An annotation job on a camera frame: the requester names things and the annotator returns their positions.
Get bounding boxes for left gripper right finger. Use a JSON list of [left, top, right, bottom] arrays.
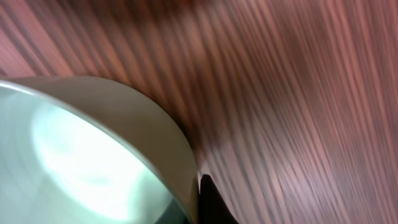
[[198, 174, 238, 224]]

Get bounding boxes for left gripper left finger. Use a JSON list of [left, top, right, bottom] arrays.
[[155, 199, 189, 224]]

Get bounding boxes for mint green small bowl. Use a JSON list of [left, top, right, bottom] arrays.
[[1, 77, 198, 223]]

